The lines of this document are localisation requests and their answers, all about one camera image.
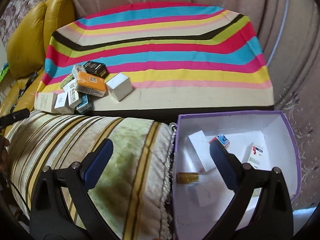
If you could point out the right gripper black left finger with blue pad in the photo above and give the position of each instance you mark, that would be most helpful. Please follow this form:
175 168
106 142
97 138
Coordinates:
50 217

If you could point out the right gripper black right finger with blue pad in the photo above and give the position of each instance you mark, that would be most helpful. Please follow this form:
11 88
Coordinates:
272 216

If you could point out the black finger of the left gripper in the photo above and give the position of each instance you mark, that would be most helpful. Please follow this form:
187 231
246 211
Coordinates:
13 117

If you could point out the beige tall box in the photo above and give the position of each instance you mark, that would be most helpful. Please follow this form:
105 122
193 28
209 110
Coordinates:
45 102

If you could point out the small white logo box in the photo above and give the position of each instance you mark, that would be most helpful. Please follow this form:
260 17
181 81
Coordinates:
62 104

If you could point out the white box red blue print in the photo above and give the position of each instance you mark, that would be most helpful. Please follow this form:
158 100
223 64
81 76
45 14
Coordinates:
256 156

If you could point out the white mask box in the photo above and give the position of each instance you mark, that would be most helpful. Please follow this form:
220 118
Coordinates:
74 97

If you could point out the green speckled sponge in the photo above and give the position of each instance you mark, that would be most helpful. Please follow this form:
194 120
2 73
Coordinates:
66 80

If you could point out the teal blue box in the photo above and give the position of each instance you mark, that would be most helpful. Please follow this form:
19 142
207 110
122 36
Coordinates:
85 105

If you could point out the orange box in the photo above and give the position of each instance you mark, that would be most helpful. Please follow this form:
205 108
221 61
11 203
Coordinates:
90 84

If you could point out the yellow scouring sponge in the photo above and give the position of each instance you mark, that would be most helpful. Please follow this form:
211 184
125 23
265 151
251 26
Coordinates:
187 177

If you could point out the black Dormi box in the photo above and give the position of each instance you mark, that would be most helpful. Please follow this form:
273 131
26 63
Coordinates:
96 68

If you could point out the white cube box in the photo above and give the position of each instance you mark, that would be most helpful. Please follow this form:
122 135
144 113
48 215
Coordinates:
119 86

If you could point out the white box black text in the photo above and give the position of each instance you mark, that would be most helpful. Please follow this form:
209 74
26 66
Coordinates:
76 69

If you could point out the red white sponge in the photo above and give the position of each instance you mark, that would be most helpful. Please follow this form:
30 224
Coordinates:
222 139

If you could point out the person's hand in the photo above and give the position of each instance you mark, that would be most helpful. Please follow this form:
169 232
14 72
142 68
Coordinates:
4 143

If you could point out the yellow leather sofa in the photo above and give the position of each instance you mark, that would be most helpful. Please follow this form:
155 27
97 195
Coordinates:
26 51

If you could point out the purple white storage box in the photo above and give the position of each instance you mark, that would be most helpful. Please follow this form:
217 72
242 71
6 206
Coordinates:
198 206

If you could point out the rainbow striped cloth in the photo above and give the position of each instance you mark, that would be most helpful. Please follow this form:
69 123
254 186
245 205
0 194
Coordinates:
176 55

